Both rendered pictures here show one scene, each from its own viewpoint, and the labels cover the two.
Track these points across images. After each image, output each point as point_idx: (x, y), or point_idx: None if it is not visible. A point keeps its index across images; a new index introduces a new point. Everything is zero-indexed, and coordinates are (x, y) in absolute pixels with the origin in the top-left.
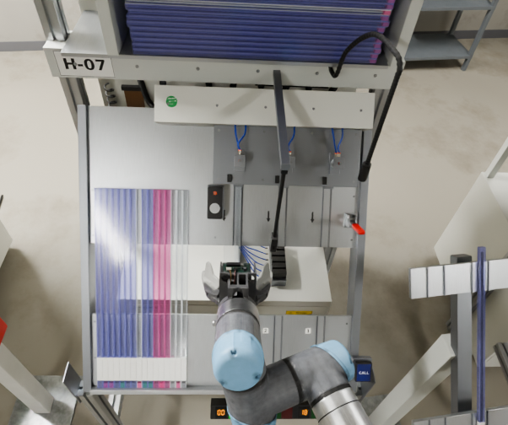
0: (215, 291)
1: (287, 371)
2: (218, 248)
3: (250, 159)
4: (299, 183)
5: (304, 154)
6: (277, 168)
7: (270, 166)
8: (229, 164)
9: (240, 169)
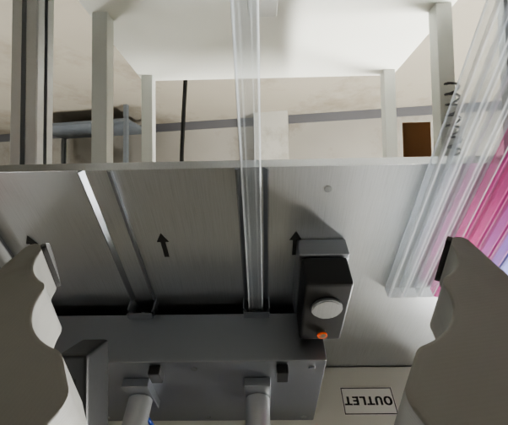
0: None
1: None
2: None
3: (232, 390)
4: None
5: (108, 398)
6: (163, 383)
7: (181, 384)
8: (282, 384)
9: (253, 388)
